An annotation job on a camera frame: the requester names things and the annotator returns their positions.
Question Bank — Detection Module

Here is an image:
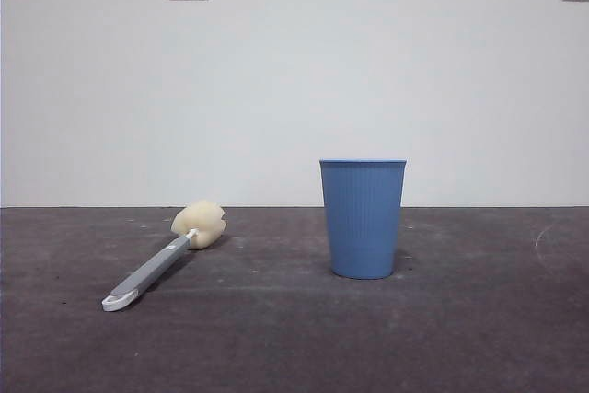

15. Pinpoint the blue ribbed plastic cup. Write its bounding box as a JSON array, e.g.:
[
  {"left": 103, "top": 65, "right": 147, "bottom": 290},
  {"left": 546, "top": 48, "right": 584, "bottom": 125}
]
[{"left": 318, "top": 158, "right": 408, "bottom": 281}]

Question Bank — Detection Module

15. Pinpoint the grey-handled sponge cup brush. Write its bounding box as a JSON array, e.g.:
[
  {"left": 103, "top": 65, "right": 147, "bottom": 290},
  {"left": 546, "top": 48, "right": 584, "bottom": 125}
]
[{"left": 100, "top": 199, "right": 227, "bottom": 313}]

